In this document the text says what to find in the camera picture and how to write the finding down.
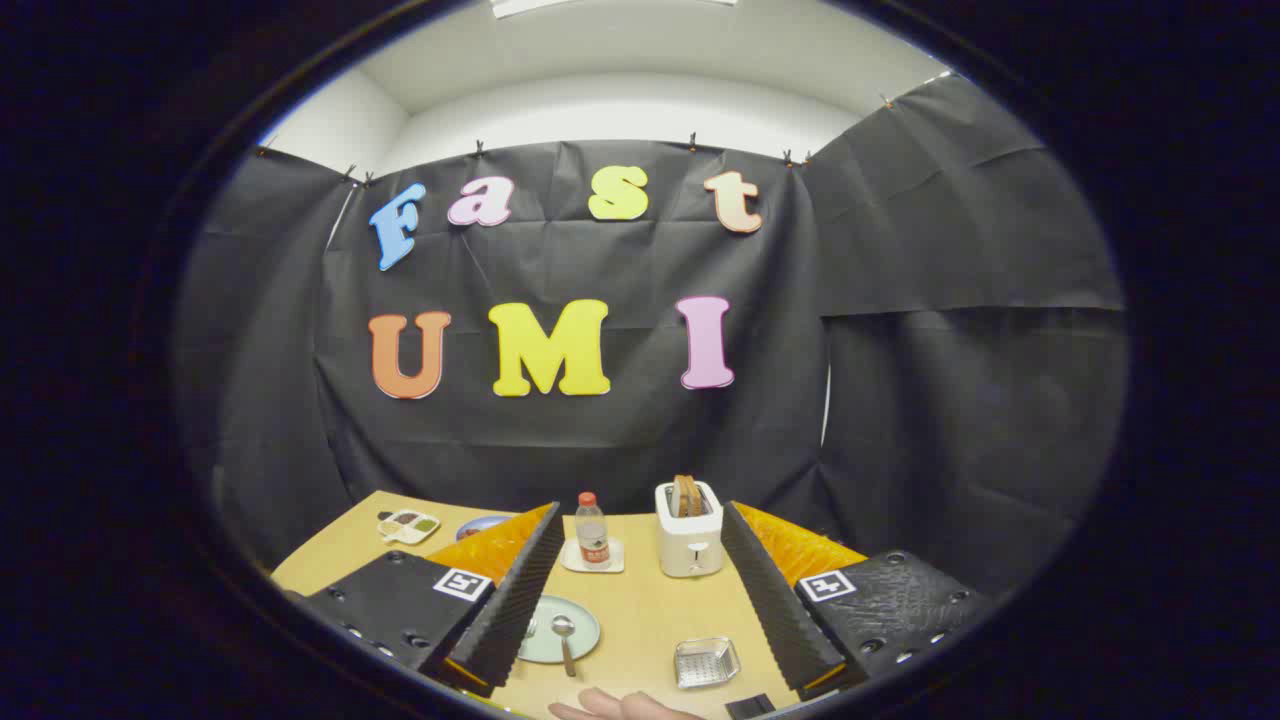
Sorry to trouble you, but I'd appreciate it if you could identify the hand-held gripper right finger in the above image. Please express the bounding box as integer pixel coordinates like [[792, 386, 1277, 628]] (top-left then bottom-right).
[[720, 500, 993, 701]]

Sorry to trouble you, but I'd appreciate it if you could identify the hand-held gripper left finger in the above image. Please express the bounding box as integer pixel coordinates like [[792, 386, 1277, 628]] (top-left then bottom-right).
[[298, 502, 566, 699]]

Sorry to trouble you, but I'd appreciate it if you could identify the pale green plate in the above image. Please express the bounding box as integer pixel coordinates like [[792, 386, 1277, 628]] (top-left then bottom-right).
[[517, 595, 602, 665]]

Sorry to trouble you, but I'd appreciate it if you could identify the clear plastic cutlery container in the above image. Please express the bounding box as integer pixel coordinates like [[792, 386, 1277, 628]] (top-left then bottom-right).
[[673, 636, 742, 690]]

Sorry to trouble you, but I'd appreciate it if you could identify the clear water bottle red cap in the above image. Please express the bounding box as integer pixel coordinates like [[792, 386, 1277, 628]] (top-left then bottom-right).
[[575, 491, 611, 571]]

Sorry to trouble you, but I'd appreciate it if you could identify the white square coaster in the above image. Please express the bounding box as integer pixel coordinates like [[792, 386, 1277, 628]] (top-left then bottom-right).
[[560, 538, 626, 574]]

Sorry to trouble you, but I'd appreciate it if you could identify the white toaster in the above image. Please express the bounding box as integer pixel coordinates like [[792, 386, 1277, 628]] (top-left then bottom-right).
[[655, 481, 725, 579]]

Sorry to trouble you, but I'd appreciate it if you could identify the white divided sauce dish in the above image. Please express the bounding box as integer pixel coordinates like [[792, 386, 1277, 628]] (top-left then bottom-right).
[[377, 508, 442, 546]]

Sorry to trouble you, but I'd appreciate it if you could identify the black backdrop cloth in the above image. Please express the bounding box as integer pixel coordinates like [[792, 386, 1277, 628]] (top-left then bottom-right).
[[175, 72, 1131, 601]]

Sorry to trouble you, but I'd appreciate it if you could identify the ceiling light panel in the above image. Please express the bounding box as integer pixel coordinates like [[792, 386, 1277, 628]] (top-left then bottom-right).
[[490, 0, 741, 19]]

